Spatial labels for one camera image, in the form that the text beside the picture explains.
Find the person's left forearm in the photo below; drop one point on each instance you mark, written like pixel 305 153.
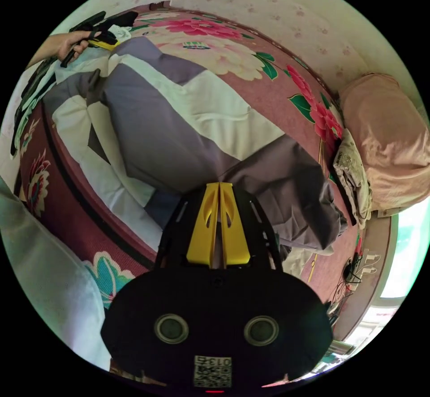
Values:
pixel 43 49

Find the window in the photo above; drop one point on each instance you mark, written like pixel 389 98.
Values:
pixel 408 252

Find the beige pile of clothes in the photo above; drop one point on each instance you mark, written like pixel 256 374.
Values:
pixel 352 175

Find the black and green pile of clothes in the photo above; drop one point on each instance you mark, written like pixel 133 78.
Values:
pixel 32 91

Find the bed with pink floral mat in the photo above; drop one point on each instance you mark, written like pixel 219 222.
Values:
pixel 285 77

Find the white and purple jacket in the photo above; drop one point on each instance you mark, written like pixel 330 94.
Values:
pixel 174 124

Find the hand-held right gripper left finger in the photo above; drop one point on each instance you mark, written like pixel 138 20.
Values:
pixel 201 235

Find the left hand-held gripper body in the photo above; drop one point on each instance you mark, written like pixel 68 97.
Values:
pixel 118 20

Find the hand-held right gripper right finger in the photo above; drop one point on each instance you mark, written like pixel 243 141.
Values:
pixel 236 239

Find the pink rolled blanket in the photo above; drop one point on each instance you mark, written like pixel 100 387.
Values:
pixel 389 135

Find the person's left hand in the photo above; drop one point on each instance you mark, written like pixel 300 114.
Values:
pixel 69 42

